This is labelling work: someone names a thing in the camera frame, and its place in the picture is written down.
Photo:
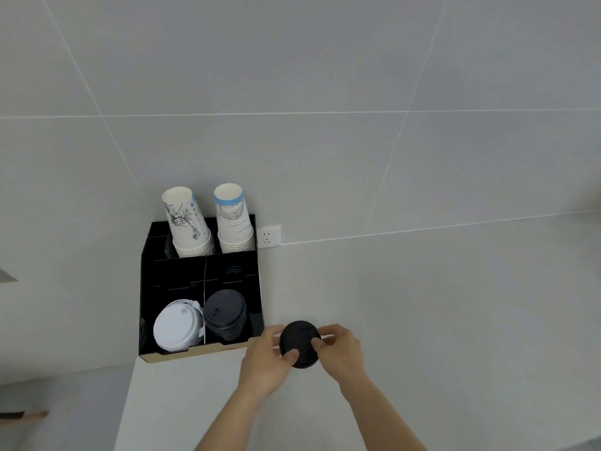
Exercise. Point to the person's left hand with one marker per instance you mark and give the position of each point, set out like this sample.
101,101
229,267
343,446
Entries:
262,366

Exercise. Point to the person's right hand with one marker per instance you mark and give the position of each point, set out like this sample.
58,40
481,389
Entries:
345,354

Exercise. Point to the person's right thumb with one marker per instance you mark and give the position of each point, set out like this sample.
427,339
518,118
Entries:
319,346

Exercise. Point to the person's left thumb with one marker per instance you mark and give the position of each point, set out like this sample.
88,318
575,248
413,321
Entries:
285,357

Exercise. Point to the black plastic cup lid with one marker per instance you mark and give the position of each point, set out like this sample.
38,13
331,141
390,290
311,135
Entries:
300,345

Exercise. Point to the person's left forearm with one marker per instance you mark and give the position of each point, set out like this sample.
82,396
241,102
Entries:
225,421

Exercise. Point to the person's right forearm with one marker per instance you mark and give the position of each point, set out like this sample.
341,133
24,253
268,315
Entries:
382,418

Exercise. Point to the stack of black cup lids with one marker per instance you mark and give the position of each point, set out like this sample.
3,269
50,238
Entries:
226,314

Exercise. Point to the black cup and lid organizer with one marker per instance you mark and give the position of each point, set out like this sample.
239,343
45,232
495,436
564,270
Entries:
199,288

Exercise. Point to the stack of white cup lids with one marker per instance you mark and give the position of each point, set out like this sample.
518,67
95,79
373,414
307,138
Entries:
177,325

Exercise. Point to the stack of blue-rimmed paper cups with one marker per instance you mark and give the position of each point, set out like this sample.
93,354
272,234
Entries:
234,218

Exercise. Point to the stack of ink-sketch paper cups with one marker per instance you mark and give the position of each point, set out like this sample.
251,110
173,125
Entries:
187,223

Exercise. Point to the white wall power socket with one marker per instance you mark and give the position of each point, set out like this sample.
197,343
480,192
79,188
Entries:
269,236

